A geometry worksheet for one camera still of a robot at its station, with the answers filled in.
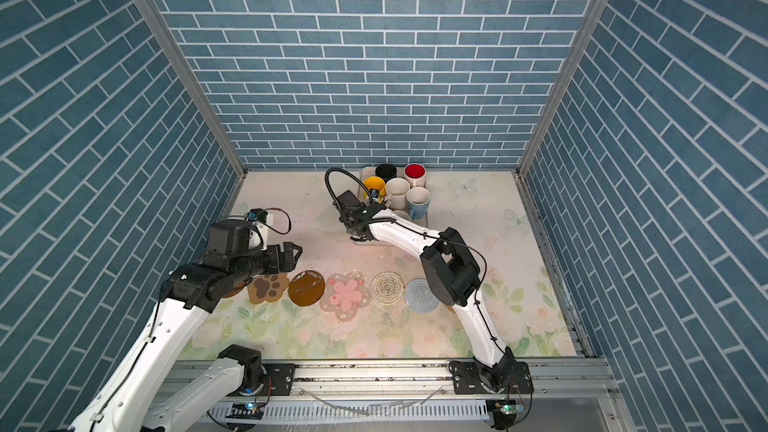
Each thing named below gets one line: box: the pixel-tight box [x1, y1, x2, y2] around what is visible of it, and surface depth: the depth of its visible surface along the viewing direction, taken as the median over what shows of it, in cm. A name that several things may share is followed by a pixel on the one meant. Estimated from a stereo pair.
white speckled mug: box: [384, 177, 411, 211], surface depth 107 cm
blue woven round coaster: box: [404, 278, 439, 314], surface depth 88 cm
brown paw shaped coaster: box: [248, 273, 290, 304], surface depth 91 cm
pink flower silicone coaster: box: [319, 271, 370, 323], surface depth 90 cm
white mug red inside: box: [404, 163, 427, 188], surface depth 113 cm
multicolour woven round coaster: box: [370, 271, 405, 305], surface depth 91 cm
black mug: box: [375, 163, 397, 183], surface depth 110 cm
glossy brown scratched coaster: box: [288, 269, 325, 307], surface depth 91 cm
